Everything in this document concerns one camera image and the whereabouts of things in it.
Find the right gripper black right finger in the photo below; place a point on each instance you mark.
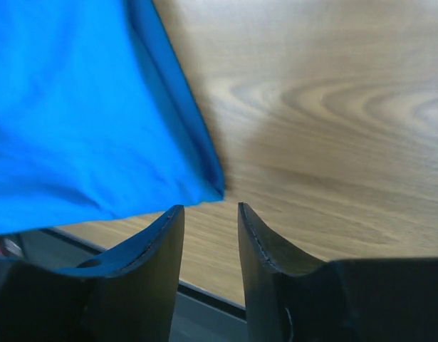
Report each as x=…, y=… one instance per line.
x=268, y=264

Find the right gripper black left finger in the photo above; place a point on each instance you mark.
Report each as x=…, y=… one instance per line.
x=134, y=284

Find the blue t shirt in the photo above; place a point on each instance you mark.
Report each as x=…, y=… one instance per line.
x=97, y=121

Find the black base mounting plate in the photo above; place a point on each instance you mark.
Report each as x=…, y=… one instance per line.
x=198, y=316

